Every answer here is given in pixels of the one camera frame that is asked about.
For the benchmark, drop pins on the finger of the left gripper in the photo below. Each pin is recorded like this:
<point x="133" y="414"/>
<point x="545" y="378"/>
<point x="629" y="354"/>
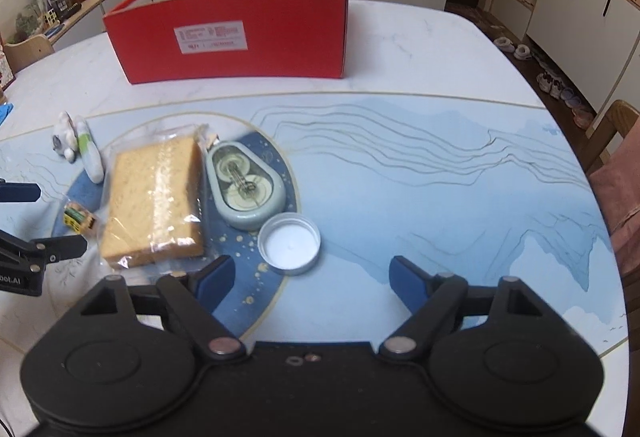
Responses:
<point x="18" y="254"/>
<point x="19" y="192"/>

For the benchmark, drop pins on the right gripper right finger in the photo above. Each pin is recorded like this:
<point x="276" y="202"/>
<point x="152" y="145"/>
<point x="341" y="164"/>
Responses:
<point x="434" y="302"/>

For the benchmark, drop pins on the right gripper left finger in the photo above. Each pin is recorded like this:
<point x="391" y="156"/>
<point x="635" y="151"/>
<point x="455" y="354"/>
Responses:
<point x="190" y="302"/>

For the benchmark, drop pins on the red cardboard shoe box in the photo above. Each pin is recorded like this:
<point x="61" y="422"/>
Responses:
<point x="158" y="40"/>

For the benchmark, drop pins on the small yellow green packet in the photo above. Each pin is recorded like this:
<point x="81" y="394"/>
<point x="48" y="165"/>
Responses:
<point x="79" y="219"/>

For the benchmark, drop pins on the white plush toy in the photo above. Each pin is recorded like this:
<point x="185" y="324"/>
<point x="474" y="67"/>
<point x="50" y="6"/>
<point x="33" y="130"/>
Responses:
<point x="64" y="138"/>

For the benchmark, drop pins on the green white tube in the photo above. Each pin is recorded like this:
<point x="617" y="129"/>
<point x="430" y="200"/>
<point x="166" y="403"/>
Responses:
<point x="89" y="152"/>

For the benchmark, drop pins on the sponge in plastic wrap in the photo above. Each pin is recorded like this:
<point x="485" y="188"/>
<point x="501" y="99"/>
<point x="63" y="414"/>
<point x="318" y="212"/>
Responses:
<point x="153" y="198"/>

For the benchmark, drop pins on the white round lid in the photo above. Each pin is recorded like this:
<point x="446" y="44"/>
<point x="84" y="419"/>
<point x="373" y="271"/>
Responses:
<point x="289" y="243"/>

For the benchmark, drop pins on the green tape dispenser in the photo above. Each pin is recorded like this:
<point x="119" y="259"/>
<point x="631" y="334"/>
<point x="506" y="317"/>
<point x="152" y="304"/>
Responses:
<point x="247" y="192"/>

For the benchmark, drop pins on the light wooden chair back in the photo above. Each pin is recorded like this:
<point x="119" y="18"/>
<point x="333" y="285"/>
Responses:
<point x="27" y="52"/>

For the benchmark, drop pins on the white sideboard cabinet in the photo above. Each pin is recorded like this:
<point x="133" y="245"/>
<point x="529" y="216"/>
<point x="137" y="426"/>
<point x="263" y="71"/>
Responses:
<point x="86" y="22"/>

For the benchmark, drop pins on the pink cloth on chair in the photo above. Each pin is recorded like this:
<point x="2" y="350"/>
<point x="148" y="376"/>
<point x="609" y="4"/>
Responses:
<point x="617" y="188"/>

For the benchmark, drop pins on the white slippers pair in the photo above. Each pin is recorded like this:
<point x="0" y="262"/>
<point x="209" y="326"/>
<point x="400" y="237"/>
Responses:
<point x="520" y="52"/>

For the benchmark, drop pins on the white wardrobe cabinets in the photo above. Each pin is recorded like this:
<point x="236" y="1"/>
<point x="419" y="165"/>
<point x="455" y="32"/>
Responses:
<point x="591" y="41"/>

